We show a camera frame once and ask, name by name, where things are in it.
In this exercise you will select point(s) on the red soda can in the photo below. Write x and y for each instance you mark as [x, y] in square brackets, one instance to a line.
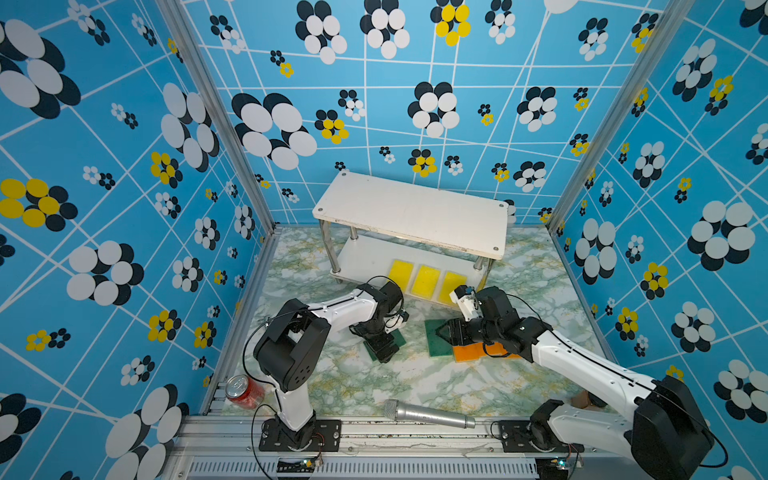
[244, 392]

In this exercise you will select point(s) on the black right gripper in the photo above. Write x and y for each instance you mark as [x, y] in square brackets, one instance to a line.
[457, 327]

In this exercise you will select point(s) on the orange sponge left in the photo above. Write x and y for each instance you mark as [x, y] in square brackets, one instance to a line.
[479, 350]

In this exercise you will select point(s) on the aluminium frame post right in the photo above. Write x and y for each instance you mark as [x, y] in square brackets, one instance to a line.
[670, 21]

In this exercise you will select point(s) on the aluminium frame post left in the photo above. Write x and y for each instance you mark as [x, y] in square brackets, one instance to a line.
[175, 17]

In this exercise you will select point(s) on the silver microphone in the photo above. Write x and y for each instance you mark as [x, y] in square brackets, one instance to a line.
[401, 411]

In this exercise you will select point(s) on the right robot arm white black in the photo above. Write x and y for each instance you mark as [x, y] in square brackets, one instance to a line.
[655, 423]

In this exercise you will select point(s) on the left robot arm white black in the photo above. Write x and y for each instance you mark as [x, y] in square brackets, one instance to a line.
[289, 350]

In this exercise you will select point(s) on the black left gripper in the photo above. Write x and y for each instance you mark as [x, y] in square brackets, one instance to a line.
[380, 348]

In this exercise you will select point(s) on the aluminium frame post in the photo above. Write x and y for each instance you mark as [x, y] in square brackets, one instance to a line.
[175, 17]
[670, 21]

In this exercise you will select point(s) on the green sponge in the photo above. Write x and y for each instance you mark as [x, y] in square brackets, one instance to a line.
[396, 343]
[437, 347]

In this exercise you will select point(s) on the white two-tier shelf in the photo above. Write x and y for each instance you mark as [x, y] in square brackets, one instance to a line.
[368, 222]

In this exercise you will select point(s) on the yellow sponge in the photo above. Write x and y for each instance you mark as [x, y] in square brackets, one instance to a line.
[400, 273]
[451, 281]
[425, 282]

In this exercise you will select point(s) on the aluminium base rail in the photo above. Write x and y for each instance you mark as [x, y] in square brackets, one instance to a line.
[227, 447]

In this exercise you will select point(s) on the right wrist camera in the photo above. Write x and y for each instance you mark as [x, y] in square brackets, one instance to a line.
[465, 299]

